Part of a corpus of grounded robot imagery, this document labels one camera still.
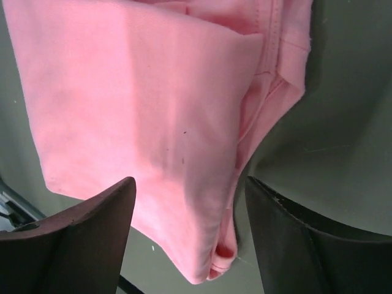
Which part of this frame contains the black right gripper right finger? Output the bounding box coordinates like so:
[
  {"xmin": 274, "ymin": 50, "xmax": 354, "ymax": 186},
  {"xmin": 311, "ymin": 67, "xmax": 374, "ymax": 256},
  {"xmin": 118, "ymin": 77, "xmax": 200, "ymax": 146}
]
[{"xmin": 245, "ymin": 177, "xmax": 391, "ymax": 293}]

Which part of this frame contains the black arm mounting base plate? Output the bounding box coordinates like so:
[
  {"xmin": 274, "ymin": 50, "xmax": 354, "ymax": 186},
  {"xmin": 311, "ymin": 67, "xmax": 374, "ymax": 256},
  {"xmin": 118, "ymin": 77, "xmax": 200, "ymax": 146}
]
[{"xmin": 0, "ymin": 176, "xmax": 157, "ymax": 294}]

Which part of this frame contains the pink t-shirt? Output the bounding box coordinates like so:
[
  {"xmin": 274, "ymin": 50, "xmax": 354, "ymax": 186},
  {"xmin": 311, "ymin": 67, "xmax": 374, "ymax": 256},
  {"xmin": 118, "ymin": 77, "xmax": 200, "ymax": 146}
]
[{"xmin": 2, "ymin": 1, "xmax": 312, "ymax": 284}]

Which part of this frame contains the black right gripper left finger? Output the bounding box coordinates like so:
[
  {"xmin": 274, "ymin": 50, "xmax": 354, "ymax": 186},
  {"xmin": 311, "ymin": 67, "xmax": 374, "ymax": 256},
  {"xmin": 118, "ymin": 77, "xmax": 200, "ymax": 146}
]
[{"xmin": 0, "ymin": 176, "xmax": 137, "ymax": 294}]

